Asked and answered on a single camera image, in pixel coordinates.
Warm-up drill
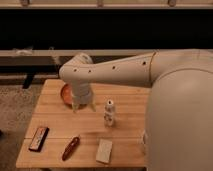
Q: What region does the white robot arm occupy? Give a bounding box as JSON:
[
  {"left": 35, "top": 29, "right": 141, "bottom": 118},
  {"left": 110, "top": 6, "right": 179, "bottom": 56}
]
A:
[{"left": 59, "top": 49, "right": 213, "bottom": 171}]

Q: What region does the white sponge block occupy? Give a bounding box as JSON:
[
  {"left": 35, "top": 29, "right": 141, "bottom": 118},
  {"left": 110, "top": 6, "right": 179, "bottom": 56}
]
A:
[{"left": 96, "top": 139, "right": 113, "bottom": 163}]

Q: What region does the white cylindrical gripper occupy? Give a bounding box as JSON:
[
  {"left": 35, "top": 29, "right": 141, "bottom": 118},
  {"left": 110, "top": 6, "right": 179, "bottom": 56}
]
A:
[{"left": 71, "top": 83, "right": 96, "bottom": 112}]

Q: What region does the small white bottle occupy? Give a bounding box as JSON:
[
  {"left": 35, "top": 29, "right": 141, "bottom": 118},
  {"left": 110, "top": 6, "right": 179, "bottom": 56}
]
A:
[{"left": 104, "top": 99, "right": 115, "bottom": 127}]

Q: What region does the orange bowl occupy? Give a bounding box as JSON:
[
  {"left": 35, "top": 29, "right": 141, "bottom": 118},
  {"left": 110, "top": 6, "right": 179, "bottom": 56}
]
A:
[{"left": 60, "top": 84, "right": 72, "bottom": 106}]

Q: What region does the wooden table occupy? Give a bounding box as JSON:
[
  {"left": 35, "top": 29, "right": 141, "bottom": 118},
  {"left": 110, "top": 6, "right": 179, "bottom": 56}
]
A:
[{"left": 16, "top": 79, "right": 149, "bottom": 168}]

